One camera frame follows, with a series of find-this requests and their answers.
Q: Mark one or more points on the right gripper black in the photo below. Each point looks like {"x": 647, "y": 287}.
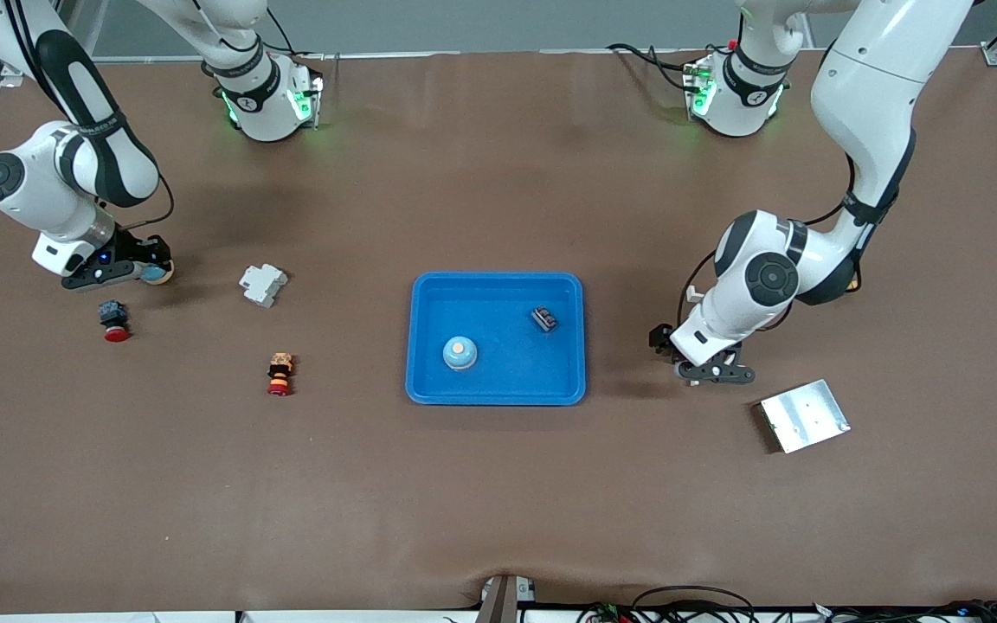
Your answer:
{"x": 137, "y": 250}

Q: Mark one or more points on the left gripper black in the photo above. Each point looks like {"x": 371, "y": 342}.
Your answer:
{"x": 662, "y": 338}

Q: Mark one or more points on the light blue service bell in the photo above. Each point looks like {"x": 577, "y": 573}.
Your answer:
{"x": 459, "y": 356}
{"x": 159, "y": 275}

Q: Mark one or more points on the small black connector block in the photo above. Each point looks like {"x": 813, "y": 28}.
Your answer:
{"x": 544, "y": 319}

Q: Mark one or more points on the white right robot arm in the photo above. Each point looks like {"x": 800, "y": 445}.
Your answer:
{"x": 31, "y": 182}

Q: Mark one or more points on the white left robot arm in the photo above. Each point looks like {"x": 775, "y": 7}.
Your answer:
{"x": 862, "y": 86}

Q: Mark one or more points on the red mushroom push button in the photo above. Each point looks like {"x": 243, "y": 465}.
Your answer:
{"x": 112, "y": 313}

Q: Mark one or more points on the silver metal box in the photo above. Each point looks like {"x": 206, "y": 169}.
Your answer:
{"x": 806, "y": 415}

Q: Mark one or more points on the white circuit breaker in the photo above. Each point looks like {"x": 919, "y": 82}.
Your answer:
{"x": 260, "y": 284}

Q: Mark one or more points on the orange emergency stop button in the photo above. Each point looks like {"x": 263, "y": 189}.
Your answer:
{"x": 280, "y": 372}

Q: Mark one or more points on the blue plastic tray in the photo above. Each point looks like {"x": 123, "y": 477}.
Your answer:
{"x": 498, "y": 372}

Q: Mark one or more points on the brown table mat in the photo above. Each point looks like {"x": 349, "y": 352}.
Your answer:
{"x": 498, "y": 484}

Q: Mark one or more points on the grey metal table bracket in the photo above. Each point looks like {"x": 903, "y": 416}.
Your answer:
{"x": 498, "y": 601}

